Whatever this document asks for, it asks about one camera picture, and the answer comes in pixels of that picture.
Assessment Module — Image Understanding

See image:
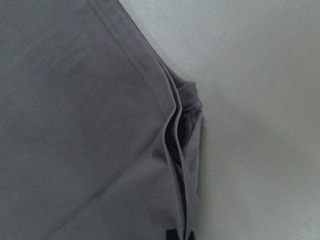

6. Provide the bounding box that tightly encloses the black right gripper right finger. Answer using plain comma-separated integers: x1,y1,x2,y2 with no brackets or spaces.
188,231,196,240

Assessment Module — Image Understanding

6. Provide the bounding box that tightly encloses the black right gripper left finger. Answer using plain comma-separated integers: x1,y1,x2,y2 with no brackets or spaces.
165,228,179,240

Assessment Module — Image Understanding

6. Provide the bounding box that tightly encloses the dark brown t-shirt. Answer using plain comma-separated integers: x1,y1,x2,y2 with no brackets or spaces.
0,0,202,240

